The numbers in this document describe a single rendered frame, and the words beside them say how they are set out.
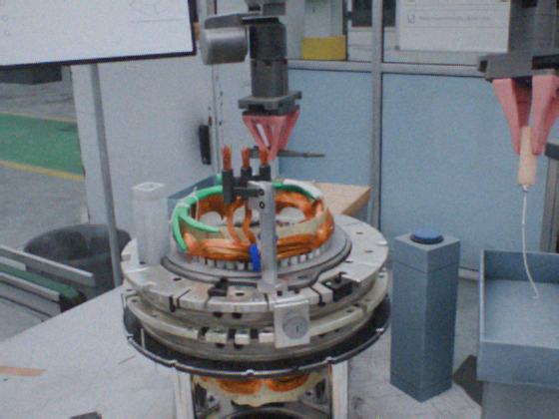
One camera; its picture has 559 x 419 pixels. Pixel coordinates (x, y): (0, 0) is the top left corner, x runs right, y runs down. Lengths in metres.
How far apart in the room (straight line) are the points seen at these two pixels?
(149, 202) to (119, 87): 2.72
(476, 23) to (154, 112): 1.52
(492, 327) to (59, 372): 0.75
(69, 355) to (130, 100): 2.27
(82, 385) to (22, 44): 0.91
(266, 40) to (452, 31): 2.07
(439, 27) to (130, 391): 2.27
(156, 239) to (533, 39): 0.45
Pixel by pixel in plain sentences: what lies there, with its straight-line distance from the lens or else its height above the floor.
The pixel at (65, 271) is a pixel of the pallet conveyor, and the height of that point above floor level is 0.78.
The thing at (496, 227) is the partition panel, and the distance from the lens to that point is 3.13.
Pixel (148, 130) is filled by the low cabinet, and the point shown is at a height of 0.78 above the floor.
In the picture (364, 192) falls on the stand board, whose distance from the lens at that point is 1.13.
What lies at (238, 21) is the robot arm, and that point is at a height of 1.35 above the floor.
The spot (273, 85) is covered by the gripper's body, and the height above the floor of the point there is 1.26.
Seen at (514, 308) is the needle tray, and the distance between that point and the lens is 0.83.
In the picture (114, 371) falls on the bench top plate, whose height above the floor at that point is 0.78.
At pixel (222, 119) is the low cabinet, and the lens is 3.07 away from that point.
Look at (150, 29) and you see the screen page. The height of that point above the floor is 1.31.
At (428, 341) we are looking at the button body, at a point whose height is 0.88.
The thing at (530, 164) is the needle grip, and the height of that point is 1.21.
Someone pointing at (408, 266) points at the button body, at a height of 1.00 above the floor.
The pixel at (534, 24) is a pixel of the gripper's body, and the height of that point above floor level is 1.35.
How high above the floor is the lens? 1.38
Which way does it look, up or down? 18 degrees down
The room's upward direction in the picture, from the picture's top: 2 degrees counter-clockwise
